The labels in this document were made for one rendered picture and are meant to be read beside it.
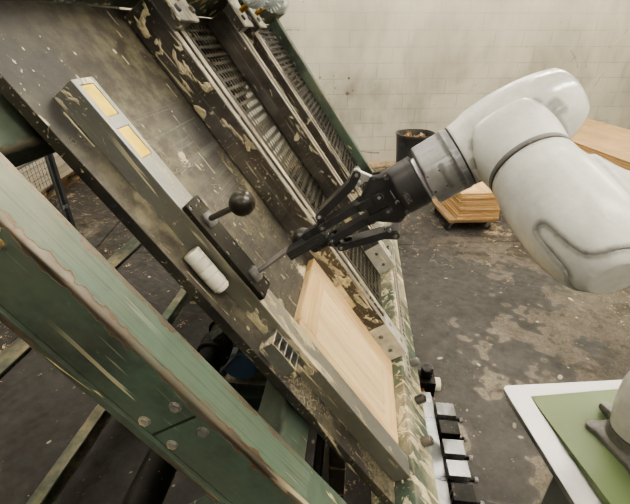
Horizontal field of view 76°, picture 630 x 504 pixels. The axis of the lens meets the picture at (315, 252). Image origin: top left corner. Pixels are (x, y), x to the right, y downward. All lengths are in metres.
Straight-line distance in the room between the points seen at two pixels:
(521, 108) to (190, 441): 0.56
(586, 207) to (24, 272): 0.55
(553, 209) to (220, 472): 0.50
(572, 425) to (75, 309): 1.30
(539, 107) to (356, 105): 5.66
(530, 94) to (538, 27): 6.38
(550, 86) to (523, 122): 0.06
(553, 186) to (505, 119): 0.12
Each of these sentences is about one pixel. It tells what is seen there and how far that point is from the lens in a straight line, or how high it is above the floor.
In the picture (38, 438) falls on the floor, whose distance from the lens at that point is 2.56.
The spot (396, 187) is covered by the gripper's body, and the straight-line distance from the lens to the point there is 0.57.
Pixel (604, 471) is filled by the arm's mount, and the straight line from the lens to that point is 1.37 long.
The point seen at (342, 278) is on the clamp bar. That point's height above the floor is 1.17.
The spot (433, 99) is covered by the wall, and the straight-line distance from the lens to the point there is 6.45.
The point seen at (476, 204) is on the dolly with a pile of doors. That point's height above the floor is 0.29.
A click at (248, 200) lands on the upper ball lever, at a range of 0.57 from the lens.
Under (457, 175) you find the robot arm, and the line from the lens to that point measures 0.57.
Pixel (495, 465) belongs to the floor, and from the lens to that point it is 2.25.
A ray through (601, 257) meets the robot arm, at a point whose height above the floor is 1.55.
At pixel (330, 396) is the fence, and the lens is 0.82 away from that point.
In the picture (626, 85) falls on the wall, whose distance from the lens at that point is 7.86.
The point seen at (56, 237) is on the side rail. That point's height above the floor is 1.56.
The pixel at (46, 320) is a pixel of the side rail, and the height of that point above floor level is 1.48.
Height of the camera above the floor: 1.74
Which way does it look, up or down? 28 degrees down
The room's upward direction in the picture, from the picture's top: straight up
